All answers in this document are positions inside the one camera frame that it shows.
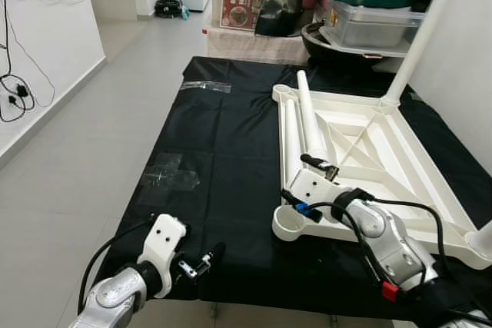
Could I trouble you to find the white plastic children table top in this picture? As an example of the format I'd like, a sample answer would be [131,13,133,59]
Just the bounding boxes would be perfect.
[271,82,492,271]

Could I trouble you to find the black tablecloth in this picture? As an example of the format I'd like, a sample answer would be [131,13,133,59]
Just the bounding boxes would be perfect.
[94,55,492,321]

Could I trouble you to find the black wok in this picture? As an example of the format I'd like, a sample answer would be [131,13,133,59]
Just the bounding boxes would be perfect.
[301,22,393,64]

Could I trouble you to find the beige patterned cloth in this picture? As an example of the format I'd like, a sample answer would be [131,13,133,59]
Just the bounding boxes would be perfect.
[204,27,308,65]

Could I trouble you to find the clear tape strip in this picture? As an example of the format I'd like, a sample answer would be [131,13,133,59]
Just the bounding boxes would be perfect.
[181,81,231,93]

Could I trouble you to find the clear plastic storage container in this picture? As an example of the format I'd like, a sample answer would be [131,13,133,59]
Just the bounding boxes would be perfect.
[321,0,425,56]

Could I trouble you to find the red printed carton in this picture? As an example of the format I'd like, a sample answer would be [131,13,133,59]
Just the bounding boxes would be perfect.
[219,0,270,31]

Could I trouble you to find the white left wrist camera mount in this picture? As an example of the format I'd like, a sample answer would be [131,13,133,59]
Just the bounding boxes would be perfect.
[138,214,188,292]

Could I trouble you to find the black coiled hose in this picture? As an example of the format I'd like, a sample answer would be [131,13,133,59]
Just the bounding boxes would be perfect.
[154,0,184,19]

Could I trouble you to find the black hanging wall cables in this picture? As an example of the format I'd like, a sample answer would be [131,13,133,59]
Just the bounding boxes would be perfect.
[0,0,38,123]

